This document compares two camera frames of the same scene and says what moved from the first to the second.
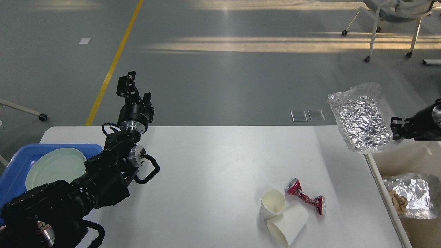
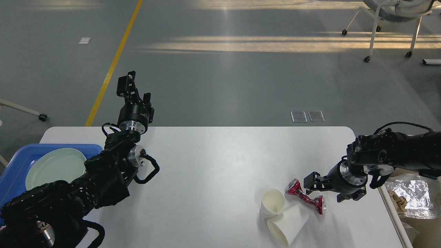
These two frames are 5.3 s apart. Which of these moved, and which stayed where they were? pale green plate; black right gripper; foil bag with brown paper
Moved: black right gripper
Stayed: pale green plate; foil bag with brown paper
